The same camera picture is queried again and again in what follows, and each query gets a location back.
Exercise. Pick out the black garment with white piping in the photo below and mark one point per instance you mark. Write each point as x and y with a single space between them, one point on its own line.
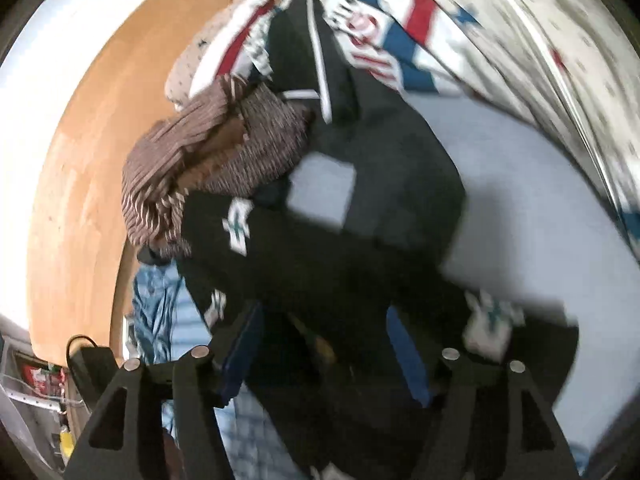
390 160

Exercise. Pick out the wooden headboard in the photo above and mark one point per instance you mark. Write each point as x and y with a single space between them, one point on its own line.
90 170

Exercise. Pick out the star and stripe duvet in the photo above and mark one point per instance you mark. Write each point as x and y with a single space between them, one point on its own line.
500 35

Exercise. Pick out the light blue striped shirt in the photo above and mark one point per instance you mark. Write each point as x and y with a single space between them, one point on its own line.
155 310

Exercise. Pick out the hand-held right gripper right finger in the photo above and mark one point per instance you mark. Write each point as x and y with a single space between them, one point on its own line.
405 355

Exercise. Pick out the black teal patterned sweater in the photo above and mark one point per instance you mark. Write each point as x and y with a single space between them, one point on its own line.
325 270

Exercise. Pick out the star print pillow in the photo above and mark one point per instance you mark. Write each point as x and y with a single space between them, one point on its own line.
210 55

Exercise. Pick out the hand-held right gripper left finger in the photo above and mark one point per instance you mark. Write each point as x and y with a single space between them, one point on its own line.
240 355

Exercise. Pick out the brown striped shirt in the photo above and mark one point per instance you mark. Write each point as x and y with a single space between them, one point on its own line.
200 175

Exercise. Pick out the cluttered storage shelf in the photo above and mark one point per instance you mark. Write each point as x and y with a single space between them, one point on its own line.
35 400

